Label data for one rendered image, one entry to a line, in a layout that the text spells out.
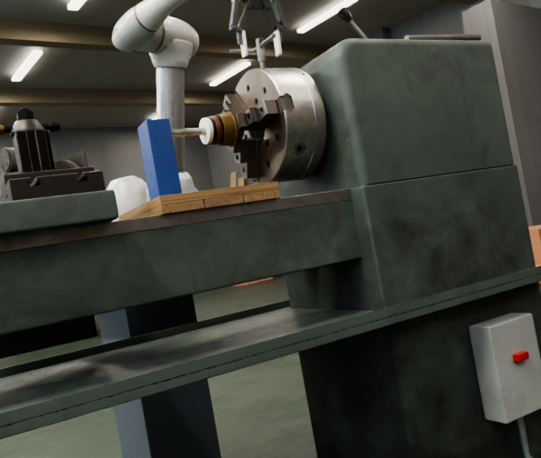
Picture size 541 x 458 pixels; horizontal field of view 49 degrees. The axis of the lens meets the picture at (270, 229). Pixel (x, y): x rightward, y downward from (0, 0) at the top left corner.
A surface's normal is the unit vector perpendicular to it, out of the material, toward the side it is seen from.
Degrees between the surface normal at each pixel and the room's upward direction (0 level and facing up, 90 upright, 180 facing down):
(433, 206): 90
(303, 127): 106
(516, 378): 90
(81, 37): 90
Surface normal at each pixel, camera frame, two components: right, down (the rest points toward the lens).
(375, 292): -0.86, 0.14
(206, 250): 0.47, -0.10
